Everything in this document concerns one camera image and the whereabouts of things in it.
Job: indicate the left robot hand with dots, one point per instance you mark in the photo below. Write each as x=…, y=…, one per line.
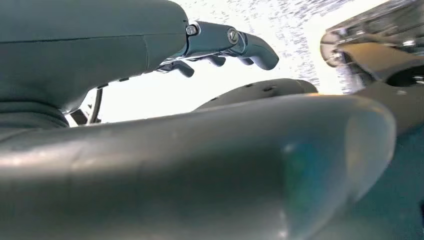
x=82, y=49

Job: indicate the dark perforated robot cover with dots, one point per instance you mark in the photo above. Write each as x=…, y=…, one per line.
x=288, y=86

